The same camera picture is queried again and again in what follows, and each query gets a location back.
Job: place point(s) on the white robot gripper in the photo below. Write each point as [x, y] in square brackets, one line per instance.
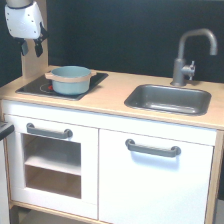
[24, 21]

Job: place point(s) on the light blue toy pot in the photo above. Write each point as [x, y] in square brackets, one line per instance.
[70, 80]

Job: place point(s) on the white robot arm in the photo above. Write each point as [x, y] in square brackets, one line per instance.
[24, 21]

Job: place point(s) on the grey metal sink basin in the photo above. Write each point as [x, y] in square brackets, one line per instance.
[183, 101]

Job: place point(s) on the black toy stove top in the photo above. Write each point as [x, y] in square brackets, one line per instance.
[42, 87]

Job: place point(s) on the dark object at left edge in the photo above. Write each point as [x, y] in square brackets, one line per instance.
[5, 129]

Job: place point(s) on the white oven door with window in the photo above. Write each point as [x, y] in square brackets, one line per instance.
[56, 174]

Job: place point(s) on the grey toy faucet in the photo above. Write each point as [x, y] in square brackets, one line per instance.
[181, 69]

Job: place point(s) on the white cabinet door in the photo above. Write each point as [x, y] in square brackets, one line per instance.
[138, 188]

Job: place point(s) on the grey oven door handle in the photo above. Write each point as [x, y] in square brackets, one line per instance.
[67, 133]

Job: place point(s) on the wooden toy kitchen frame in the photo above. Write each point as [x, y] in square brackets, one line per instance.
[104, 109]

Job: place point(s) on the grey cabinet door handle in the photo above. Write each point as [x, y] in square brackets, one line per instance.
[170, 153]

